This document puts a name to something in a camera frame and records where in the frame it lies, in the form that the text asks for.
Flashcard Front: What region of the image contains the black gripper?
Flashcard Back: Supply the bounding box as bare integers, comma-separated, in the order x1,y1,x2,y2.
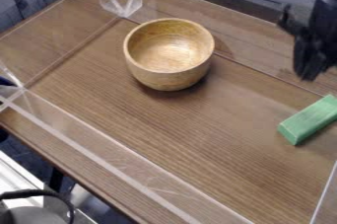
277,0,337,82

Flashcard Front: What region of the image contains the green rectangular block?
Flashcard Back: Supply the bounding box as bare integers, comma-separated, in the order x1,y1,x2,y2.
278,95,337,145

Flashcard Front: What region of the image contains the light wooden bowl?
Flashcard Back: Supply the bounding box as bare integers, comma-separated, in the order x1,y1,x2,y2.
123,18,214,91

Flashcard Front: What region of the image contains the clear acrylic front barrier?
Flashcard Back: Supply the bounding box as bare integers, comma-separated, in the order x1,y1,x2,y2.
0,68,253,224

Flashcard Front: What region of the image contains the black table leg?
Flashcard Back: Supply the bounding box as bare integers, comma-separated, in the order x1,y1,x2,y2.
49,168,63,192

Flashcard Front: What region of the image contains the clear acrylic corner bracket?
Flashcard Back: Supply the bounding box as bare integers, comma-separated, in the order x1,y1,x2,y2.
98,0,142,18

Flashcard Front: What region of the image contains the black cable loop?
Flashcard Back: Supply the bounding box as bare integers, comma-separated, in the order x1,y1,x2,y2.
0,188,75,224

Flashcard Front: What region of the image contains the grey metal base plate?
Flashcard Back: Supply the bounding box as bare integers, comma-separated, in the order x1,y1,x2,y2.
0,196,97,224

